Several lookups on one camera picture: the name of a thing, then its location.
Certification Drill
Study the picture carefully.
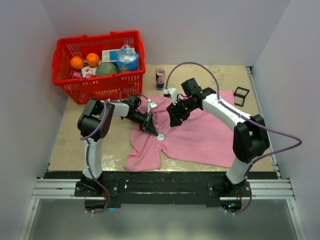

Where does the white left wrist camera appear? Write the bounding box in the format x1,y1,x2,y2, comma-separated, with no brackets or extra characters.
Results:
146,99,158,114

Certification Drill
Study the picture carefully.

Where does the orange fruit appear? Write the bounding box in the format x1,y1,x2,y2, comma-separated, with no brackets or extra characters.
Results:
69,56,85,71
86,53,100,67

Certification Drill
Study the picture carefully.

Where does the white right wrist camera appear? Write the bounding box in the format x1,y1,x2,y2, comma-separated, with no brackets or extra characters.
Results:
163,88,179,105

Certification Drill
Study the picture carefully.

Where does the left orange fruit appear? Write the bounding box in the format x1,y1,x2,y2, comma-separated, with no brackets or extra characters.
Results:
69,56,85,71

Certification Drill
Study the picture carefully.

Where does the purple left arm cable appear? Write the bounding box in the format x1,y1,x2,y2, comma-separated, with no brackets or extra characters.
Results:
79,89,151,215

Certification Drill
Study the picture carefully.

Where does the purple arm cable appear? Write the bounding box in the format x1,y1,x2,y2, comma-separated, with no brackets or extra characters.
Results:
166,61,303,216
79,89,151,215

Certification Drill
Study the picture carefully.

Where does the pink t-shirt garment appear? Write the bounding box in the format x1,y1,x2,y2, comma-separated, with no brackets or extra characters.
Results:
124,96,235,172

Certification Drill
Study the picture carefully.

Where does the aluminium rail frame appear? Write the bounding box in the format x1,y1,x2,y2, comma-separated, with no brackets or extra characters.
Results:
18,65,307,240

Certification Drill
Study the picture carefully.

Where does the black square frame stand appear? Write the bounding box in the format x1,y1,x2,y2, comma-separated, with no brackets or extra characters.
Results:
233,86,250,107

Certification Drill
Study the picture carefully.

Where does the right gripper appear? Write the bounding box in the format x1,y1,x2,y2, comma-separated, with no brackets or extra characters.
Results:
166,98,198,128

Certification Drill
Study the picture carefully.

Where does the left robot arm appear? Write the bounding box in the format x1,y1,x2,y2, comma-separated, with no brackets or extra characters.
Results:
77,94,158,196

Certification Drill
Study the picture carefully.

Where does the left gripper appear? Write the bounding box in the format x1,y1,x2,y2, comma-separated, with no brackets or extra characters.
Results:
127,111,158,136

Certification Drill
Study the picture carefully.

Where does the white red small package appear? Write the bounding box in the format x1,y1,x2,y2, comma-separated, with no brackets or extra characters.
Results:
81,65,97,78

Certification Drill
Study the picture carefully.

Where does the right orange fruit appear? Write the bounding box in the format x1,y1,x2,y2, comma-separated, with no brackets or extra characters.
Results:
86,53,100,67

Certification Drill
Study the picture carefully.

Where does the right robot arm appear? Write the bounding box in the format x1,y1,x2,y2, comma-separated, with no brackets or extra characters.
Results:
164,78,270,197

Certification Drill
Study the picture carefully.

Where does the white blue carton box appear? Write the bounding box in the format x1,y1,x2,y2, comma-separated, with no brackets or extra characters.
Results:
101,48,137,63

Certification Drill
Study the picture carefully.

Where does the green melon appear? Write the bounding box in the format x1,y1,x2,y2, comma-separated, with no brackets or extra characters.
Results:
95,62,119,77

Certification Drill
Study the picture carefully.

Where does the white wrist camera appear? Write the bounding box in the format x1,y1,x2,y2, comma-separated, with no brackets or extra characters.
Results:
146,99,158,114
163,88,179,105

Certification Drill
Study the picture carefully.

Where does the blue plastic bag pack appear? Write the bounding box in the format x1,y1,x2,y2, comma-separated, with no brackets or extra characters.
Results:
116,44,140,73

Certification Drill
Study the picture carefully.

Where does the energy drink can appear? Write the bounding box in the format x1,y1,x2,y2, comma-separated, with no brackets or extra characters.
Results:
155,68,165,90

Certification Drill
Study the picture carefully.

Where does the pink snack packet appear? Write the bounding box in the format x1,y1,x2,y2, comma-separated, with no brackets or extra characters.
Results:
71,70,83,79

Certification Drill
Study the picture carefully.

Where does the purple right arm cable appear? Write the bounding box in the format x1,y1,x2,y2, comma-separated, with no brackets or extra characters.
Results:
166,61,303,216

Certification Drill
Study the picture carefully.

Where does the red plastic shopping basket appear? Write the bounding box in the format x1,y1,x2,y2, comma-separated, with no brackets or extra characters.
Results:
51,29,147,105

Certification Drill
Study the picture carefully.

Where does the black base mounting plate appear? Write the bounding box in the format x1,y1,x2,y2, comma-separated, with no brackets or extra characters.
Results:
74,171,252,210

